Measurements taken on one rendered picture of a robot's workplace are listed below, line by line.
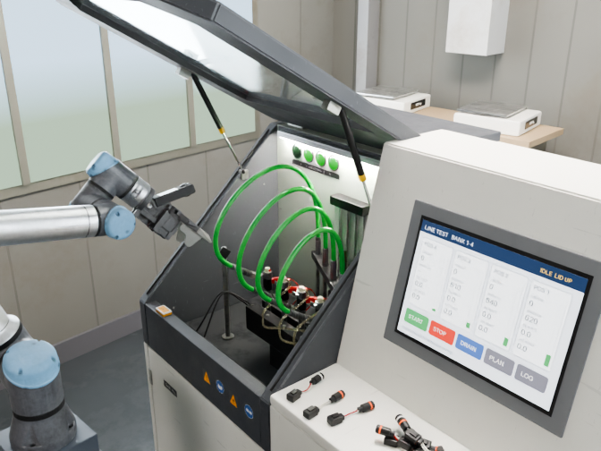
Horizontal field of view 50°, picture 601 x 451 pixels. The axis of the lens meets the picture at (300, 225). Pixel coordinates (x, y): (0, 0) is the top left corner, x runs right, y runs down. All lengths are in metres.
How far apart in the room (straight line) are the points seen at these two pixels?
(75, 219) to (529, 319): 0.98
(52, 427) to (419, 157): 1.05
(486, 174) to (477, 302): 0.27
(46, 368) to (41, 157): 1.82
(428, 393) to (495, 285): 0.31
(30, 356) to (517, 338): 1.06
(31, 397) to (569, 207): 1.21
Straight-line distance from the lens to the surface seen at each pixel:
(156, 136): 3.58
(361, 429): 1.52
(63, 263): 3.49
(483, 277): 1.41
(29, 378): 1.58
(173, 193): 1.72
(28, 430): 1.66
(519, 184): 1.37
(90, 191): 1.66
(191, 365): 1.95
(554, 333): 1.35
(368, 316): 1.63
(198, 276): 2.19
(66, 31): 3.27
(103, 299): 3.69
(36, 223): 1.47
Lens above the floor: 1.94
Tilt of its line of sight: 22 degrees down
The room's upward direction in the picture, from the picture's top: straight up
